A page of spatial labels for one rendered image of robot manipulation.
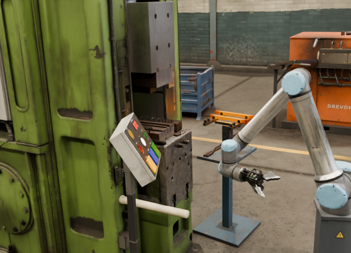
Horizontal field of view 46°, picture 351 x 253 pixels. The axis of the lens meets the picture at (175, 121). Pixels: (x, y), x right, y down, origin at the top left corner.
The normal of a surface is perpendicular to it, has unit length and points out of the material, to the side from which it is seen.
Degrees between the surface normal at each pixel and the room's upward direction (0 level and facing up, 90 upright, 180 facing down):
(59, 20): 89
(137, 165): 90
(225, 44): 90
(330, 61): 90
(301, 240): 0
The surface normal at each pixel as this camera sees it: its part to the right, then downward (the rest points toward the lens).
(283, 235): -0.04, -0.96
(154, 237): -0.46, 0.25
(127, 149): -0.04, 0.29
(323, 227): -0.79, 0.20
